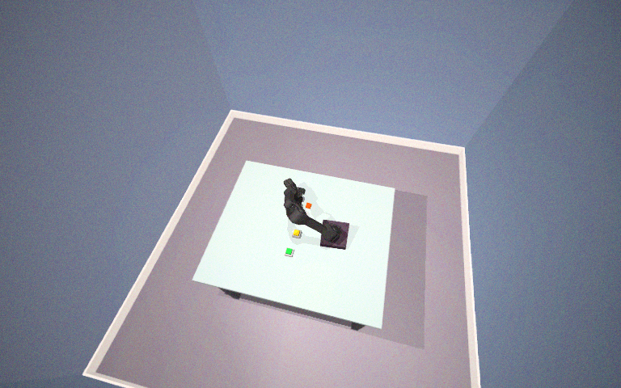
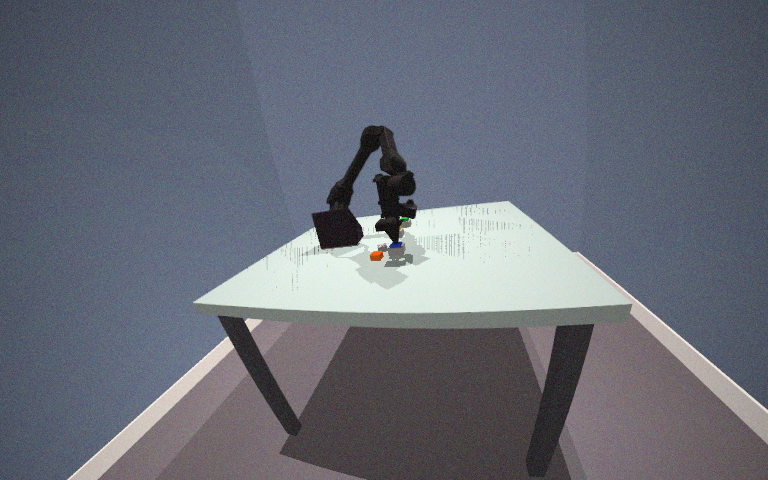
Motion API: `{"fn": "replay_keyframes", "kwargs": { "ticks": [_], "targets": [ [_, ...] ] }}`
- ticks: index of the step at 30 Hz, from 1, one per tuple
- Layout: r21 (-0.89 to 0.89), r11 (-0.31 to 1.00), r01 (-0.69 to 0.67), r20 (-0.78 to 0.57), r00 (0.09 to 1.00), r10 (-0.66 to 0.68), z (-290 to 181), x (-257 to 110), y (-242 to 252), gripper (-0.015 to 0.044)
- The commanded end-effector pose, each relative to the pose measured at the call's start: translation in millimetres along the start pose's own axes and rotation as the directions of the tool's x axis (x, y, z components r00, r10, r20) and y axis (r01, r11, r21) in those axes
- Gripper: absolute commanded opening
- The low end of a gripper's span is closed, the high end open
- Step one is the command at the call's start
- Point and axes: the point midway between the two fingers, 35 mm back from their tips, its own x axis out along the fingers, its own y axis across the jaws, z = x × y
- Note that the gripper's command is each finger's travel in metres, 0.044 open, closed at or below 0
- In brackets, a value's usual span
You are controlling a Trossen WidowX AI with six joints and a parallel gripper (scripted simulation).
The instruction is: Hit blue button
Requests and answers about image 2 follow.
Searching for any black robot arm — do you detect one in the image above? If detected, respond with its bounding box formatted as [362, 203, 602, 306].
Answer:
[326, 125, 417, 219]

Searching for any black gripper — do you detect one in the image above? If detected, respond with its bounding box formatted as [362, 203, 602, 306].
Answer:
[375, 195, 404, 244]

